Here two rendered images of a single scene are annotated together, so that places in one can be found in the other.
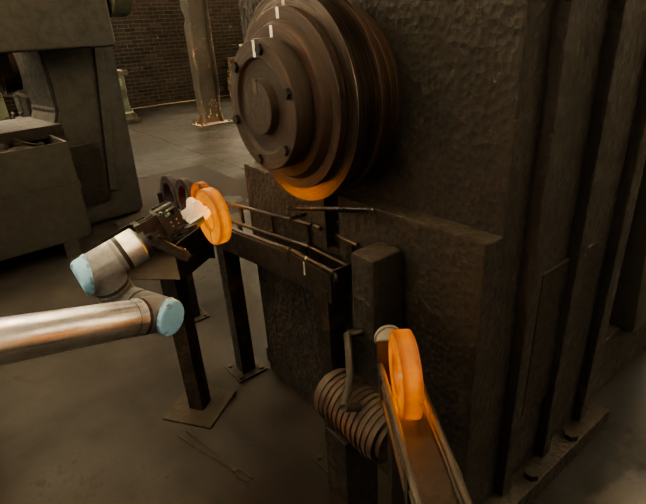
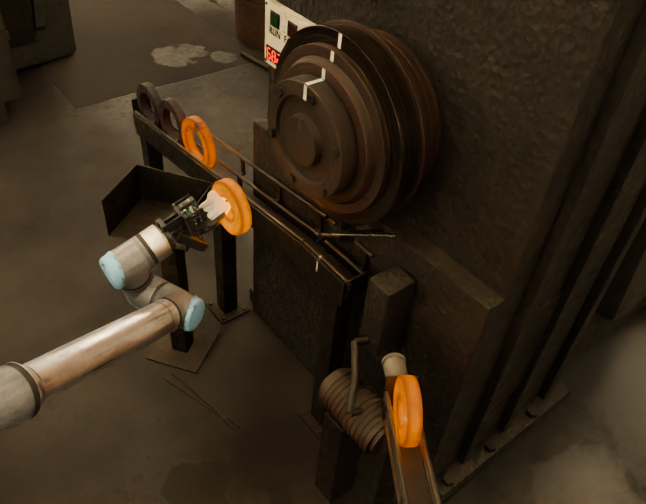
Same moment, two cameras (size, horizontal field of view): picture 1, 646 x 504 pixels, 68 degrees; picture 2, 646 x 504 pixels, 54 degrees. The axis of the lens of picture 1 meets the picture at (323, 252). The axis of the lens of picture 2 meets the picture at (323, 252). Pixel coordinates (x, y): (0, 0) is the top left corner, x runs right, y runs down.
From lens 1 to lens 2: 0.66 m
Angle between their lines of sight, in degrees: 18
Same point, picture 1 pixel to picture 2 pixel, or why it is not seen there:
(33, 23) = not seen: outside the picture
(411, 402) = (411, 440)
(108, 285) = (136, 282)
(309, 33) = (364, 97)
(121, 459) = (111, 398)
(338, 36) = (392, 114)
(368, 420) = (367, 424)
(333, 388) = (338, 389)
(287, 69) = (339, 132)
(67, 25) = not seen: outside the picture
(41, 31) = not seen: outside the picture
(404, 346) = (411, 399)
